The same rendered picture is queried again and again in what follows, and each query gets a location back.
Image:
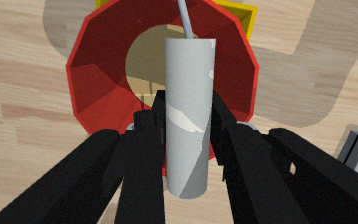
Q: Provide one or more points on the yellow square tray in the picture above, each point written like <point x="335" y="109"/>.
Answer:
<point x="245" y="13"/>

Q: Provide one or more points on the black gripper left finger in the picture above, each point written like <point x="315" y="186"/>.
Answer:
<point x="78" y="189"/>

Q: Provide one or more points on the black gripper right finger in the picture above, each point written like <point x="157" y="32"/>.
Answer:
<point x="325" y="189"/>

